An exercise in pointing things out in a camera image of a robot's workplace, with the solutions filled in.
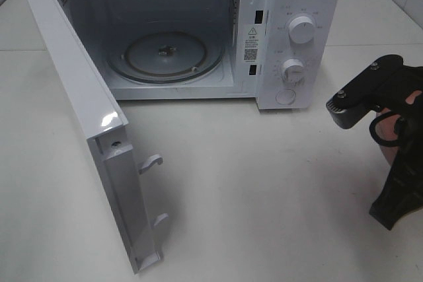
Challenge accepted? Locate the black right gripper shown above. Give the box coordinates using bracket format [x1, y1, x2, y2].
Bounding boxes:
[326, 54, 422, 230]

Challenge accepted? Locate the pink plate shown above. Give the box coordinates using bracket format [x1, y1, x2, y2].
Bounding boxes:
[375, 90, 422, 166]

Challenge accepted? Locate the lower white timer knob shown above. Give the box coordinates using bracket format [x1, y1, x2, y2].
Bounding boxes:
[282, 59, 305, 83]

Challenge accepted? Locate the round white door button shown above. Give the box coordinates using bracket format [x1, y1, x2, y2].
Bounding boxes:
[275, 88, 296, 105]

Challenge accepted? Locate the upper white power knob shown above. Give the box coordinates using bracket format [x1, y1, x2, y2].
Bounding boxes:
[288, 14, 316, 44]

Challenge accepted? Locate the white microwave oven body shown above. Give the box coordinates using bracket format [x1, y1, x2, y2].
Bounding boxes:
[60, 0, 338, 110]

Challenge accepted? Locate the white warning label sticker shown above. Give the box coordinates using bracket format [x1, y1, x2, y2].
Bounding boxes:
[243, 24, 264, 64]

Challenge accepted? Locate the glass microwave turntable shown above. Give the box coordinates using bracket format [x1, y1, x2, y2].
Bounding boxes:
[107, 30, 225, 85]

